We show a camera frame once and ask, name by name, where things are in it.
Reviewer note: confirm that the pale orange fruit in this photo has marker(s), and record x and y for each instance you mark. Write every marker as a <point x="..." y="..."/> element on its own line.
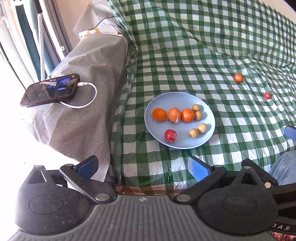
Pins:
<point x="174" y="115"/>

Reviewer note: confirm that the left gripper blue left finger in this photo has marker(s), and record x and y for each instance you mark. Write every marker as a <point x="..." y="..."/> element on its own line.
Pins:
<point x="79" y="177"/>

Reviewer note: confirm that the small tan fruit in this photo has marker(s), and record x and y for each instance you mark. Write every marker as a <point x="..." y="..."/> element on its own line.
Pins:
<point x="198" y="115"/>
<point x="196" y="108"/>
<point x="194" y="133"/>
<point x="202" y="128"/>

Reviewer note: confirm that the black smartphone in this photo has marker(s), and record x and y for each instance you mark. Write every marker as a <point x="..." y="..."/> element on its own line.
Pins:
<point x="51" y="90"/>

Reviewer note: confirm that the window frame with curtain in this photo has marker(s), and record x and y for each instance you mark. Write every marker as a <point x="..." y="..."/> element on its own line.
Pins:
<point x="33" y="40"/>

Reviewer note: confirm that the tan label on armrest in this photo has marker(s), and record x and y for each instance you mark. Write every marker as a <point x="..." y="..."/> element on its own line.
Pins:
<point x="88" y="32"/>

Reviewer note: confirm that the blue jeans leg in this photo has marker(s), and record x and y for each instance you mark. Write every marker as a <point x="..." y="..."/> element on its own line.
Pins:
<point x="284" y="169"/>

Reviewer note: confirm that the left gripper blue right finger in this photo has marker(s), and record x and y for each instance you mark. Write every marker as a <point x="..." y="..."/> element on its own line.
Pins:
<point x="208" y="178"/>

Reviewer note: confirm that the small red fruit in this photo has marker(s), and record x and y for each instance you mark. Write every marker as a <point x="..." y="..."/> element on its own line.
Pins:
<point x="267" y="96"/>

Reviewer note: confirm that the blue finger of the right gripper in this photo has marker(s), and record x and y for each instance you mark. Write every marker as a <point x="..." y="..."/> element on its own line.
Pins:
<point x="290" y="132"/>

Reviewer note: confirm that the orange-red fruit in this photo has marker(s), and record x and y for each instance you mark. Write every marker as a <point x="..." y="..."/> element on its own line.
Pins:
<point x="238" y="78"/>

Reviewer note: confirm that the green checkered cloth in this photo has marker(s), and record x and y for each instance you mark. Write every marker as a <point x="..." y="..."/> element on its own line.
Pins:
<point x="197" y="47"/>

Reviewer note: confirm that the grey sofa armrest cover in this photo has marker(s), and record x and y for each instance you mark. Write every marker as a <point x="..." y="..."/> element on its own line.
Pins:
<point x="83" y="125"/>

